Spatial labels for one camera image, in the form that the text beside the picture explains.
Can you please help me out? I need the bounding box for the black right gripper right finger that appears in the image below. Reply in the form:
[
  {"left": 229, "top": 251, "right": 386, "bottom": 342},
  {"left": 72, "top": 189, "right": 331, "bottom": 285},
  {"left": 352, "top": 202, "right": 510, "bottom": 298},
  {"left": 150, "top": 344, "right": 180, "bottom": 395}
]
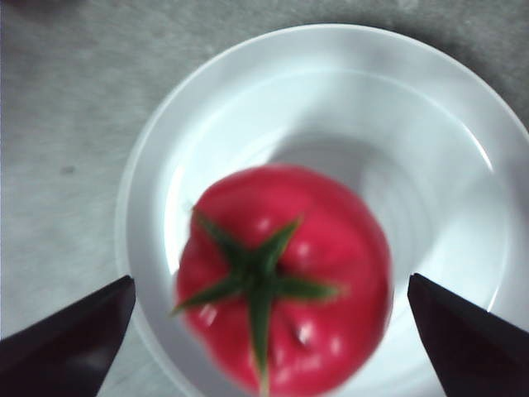
[{"left": 407, "top": 272, "right": 529, "bottom": 397}]

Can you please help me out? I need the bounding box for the grey round plate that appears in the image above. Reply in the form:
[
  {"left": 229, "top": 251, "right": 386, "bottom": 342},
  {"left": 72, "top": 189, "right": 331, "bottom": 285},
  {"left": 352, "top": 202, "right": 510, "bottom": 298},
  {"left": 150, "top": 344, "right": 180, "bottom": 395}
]
[{"left": 114, "top": 23, "right": 529, "bottom": 397}]

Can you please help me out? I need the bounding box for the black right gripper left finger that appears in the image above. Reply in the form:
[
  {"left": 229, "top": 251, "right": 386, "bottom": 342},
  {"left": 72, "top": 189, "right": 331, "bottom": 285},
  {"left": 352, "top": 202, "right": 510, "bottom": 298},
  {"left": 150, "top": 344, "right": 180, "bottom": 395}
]
[{"left": 0, "top": 275, "right": 136, "bottom": 397}]

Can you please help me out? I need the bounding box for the red tomato with green stem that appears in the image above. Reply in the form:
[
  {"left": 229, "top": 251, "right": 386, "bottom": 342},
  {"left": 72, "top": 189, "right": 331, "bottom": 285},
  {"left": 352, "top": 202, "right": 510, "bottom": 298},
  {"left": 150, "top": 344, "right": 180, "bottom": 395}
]
[{"left": 169, "top": 163, "right": 393, "bottom": 397}]

